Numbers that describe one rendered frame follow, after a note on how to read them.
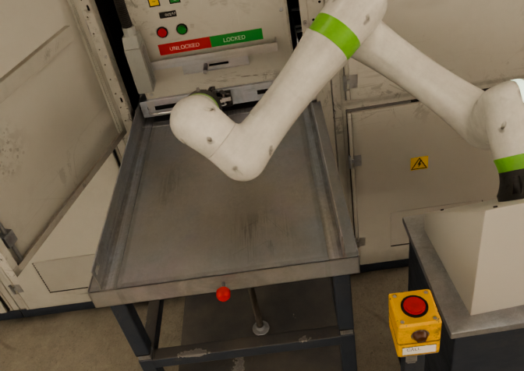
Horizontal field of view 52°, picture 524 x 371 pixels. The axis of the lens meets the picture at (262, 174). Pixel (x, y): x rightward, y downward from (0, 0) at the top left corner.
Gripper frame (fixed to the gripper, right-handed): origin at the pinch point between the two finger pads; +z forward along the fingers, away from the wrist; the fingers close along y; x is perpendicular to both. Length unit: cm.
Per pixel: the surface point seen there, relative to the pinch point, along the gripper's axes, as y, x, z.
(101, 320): -69, -93, 44
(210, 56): -0.5, 8.8, 15.7
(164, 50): -14.4, 12.6, 18.5
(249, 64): 10.6, 4.0, 21.7
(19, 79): -43.1, 13.4, -18.7
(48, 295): -88, -78, 44
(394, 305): 34, -35, -60
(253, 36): 13.1, 12.4, 18.6
